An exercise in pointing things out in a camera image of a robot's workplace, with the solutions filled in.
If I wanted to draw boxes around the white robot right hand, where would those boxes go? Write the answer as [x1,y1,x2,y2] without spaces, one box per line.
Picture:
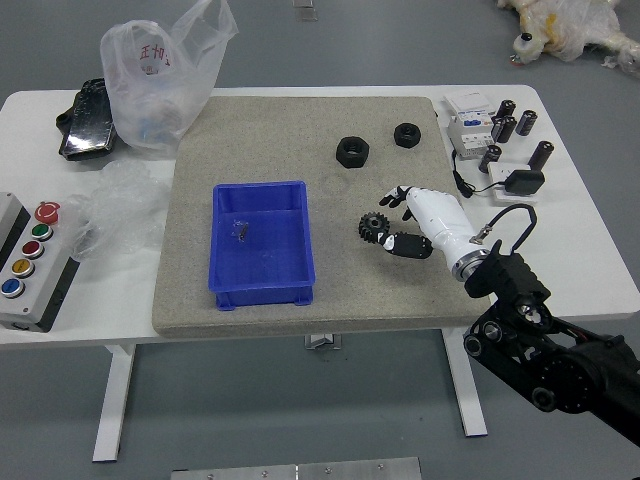
[377,184,485,270]

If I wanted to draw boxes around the big black gear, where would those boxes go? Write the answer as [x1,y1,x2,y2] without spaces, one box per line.
[357,211,392,246]

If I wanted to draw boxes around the blue plastic box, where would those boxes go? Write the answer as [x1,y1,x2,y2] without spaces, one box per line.
[207,180,317,311]

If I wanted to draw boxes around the small black hex nut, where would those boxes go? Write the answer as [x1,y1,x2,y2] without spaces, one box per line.
[393,122,423,148]

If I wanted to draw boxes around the big black hex nut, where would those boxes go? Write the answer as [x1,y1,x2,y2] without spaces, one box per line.
[334,135,372,171]

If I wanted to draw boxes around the grey push-button control box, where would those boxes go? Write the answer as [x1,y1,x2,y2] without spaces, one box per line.
[0,191,82,334]

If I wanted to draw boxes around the white power socket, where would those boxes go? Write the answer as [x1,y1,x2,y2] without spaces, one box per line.
[487,160,541,207]

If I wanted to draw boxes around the white circuit breaker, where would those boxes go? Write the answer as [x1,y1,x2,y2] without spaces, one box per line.
[443,91,501,161]

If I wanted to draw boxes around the black plug adapter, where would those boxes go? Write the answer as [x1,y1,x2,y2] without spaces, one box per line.
[505,168,546,197]

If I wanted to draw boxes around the white table leg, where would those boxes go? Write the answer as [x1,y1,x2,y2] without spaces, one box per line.
[442,329,489,439]
[91,343,136,464]

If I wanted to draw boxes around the grey-brown mat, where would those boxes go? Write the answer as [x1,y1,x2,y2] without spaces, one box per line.
[151,95,494,337]

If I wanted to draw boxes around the plush toy in plastic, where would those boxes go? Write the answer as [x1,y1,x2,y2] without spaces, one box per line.
[497,0,640,81]

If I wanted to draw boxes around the small metal floor plate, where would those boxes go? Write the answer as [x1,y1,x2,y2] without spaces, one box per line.
[292,0,320,22]

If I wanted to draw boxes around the long grey metal plate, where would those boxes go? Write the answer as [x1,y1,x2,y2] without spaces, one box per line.
[170,456,423,480]

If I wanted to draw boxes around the white plastic bag red print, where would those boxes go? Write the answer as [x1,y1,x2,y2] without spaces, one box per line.
[99,0,240,161]

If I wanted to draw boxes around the crumpled clear plastic wrap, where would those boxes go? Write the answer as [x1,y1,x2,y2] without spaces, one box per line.
[67,159,174,262]

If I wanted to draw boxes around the black plastic tray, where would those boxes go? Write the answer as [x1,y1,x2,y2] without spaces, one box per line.
[54,77,119,162]

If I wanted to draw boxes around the black plug cord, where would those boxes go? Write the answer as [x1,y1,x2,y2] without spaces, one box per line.
[451,148,509,199]

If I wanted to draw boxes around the metal under-table bracket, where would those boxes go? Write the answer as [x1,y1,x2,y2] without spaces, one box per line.
[303,333,344,351]

